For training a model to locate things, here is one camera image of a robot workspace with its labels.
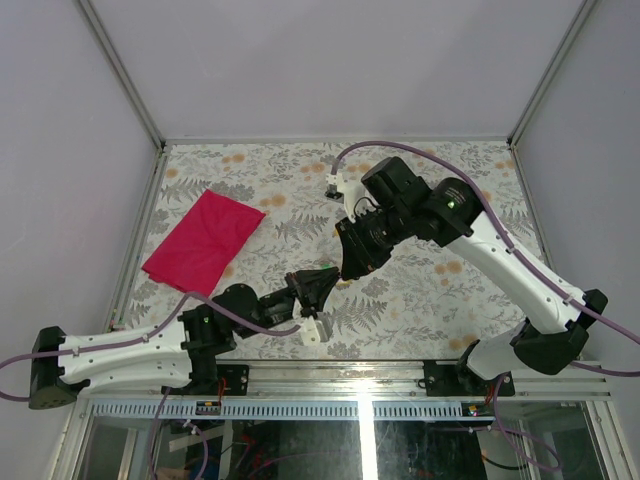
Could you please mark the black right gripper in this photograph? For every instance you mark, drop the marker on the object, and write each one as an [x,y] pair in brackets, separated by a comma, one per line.
[358,257]

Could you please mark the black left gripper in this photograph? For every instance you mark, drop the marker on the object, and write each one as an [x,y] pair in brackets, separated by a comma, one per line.
[312,290]

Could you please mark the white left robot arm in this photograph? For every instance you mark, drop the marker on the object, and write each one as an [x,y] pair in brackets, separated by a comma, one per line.
[178,355]

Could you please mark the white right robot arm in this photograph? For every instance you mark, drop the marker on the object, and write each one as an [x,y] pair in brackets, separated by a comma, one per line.
[391,204]

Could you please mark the floral table mat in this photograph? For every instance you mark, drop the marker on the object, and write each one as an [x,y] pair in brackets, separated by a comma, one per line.
[425,302]

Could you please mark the red cloth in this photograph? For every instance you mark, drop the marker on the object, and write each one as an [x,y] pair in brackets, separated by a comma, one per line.
[195,254]

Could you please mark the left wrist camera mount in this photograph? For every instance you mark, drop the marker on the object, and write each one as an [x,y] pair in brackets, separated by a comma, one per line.
[315,331]

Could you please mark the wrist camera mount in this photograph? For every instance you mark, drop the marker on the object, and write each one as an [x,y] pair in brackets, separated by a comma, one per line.
[315,331]
[350,193]

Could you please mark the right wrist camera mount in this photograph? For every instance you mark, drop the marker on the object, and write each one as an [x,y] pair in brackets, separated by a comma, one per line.
[350,193]

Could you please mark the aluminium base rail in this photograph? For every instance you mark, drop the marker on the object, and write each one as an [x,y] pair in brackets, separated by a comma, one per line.
[306,380]

